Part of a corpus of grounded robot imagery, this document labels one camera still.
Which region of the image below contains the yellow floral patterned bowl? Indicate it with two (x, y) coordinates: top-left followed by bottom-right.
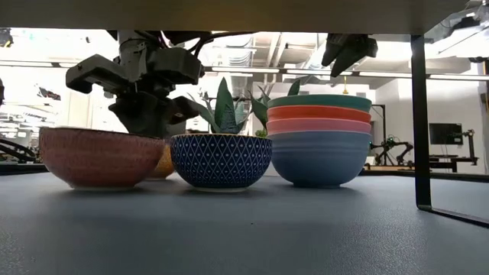
(147, 144), (176, 180)

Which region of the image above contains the dark background desk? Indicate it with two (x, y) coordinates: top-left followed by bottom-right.
(429, 154), (479, 173)

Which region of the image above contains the red patterned bowl blue interior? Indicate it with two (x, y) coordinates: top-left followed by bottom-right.
(38, 126), (166, 191)

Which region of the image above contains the black rectangular door frame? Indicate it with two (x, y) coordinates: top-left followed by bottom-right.
(371, 103), (387, 154)

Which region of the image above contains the black ceiling-mounted device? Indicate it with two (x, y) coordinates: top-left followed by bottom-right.
(0, 28), (15, 49)

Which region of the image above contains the plain teal bowl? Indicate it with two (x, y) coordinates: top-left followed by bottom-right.
(267, 93), (373, 113)

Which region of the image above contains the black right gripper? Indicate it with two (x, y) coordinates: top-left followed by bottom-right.
(322, 33), (379, 78)

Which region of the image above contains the plain pink bowl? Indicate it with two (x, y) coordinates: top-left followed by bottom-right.
(266, 117), (372, 135)

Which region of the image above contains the silver ceiling duct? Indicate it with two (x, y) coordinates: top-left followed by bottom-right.
(225, 36), (255, 68)

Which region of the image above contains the wooden board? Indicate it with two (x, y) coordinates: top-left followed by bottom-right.
(0, 0), (489, 229)

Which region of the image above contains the black wall monitor screen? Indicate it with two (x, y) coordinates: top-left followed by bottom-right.
(429, 122), (464, 146)

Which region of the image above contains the plain orange bowl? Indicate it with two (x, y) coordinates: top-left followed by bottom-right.
(267, 105), (372, 124)

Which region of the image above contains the dark blue diamond patterned bowl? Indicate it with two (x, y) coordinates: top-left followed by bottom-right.
(170, 133), (274, 193)

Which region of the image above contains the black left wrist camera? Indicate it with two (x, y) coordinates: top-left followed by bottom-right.
(65, 53), (133, 95)

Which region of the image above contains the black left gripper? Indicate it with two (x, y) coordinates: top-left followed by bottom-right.
(108, 47), (206, 138)

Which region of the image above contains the white round pillar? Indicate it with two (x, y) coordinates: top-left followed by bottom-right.
(67, 90), (93, 130)

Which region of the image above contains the snake plant in white pot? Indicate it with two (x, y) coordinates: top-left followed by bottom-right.
(186, 76), (253, 135)
(247, 76), (313, 133)

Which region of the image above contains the plain blue-grey bowl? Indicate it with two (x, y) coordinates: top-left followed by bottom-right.
(267, 131), (372, 189)

